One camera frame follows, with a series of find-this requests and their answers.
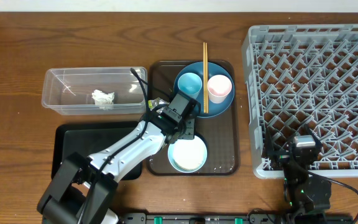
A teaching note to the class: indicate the light blue cup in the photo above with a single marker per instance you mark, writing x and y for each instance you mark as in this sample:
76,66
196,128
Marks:
191,84

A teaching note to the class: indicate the white tissue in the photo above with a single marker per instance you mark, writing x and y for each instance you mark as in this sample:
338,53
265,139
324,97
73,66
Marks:
103,100

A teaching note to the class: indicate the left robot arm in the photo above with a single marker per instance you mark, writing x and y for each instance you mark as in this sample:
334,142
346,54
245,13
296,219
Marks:
83,187

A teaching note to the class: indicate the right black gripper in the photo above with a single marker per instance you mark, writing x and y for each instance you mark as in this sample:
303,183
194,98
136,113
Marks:
283,156

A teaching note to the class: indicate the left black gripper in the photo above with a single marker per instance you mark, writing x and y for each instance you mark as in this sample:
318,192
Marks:
191,136

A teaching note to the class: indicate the grey dishwasher rack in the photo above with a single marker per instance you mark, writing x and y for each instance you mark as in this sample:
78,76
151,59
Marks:
303,75

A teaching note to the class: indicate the brown serving tray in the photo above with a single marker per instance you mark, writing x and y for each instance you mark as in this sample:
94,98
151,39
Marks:
220,132

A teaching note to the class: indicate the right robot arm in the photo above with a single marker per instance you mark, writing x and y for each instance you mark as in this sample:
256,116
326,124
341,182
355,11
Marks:
305,192

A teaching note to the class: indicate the light blue white bowl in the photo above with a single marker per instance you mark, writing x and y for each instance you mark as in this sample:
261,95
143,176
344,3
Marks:
188,156

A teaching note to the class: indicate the dark blue plate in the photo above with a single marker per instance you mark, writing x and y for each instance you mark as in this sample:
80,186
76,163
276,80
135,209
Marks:
219,107

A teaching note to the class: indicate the pink white cup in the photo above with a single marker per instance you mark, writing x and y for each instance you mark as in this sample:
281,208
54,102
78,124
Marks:
219,86

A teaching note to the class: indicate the clear plastic bin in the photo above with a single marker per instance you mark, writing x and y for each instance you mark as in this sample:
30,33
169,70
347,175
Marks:
68,90

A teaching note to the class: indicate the black tray bin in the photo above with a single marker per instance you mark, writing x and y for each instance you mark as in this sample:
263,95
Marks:
87,138

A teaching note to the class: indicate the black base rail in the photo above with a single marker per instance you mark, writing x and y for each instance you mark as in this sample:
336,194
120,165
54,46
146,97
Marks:
251,218

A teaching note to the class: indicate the yellow foil snack wrapper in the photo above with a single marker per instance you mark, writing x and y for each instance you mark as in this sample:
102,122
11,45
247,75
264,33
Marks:
158,101

